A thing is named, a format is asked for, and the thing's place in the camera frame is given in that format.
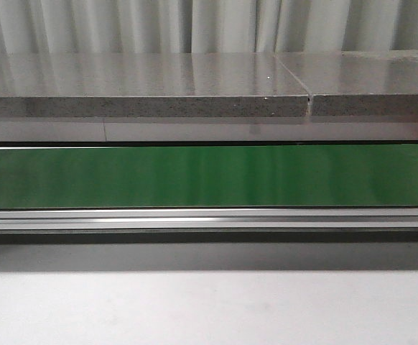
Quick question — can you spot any grey stone slab left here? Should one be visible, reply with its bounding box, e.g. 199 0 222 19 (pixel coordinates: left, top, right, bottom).
0 53 308 118

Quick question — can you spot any grey stone slab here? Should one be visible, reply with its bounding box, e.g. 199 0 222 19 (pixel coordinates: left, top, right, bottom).
276 50 418 121
0 53 308 118

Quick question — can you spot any green conveyor belt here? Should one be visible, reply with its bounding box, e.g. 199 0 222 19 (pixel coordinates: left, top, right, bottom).
0 144 418 209

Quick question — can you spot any grey stone slab right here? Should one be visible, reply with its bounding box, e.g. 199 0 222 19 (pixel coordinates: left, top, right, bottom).
276 50 418 121

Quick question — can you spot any grey pleated curtain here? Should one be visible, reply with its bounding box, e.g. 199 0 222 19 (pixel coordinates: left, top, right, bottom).
0 1 418 54

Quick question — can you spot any aluminium conveyor side rail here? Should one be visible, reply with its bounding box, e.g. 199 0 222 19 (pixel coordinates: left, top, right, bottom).
0 207 418 235

